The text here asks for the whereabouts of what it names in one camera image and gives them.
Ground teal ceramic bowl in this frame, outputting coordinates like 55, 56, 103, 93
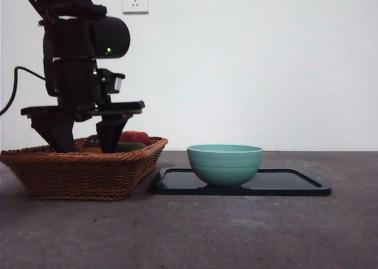
186, 144, 264, 189

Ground black rectangular tray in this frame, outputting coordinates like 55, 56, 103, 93
152, 167, 332, 196

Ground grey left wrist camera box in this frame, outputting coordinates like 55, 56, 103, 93
99, 69, 126, 94

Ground green avocado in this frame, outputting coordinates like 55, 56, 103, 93
115, 141, 147, 153

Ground brown wicker basket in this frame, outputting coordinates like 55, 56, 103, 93
0, 136, 169, 201

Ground red peach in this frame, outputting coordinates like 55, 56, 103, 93
119, 130, 149, 144

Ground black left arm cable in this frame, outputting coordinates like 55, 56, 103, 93
0, 66, 47, 116

